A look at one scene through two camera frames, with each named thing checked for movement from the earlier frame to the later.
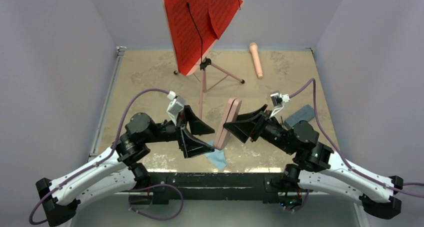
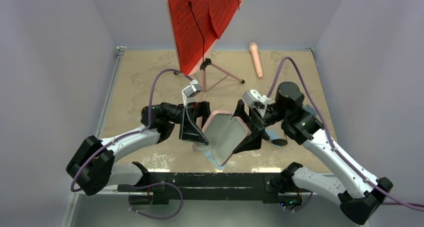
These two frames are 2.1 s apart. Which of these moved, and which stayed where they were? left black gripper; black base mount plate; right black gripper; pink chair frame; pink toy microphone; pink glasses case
Moved: pink glasses case; left black gripper; right black gripper
Stayed: pink toy microphone; black base mount plate; pink chair frame
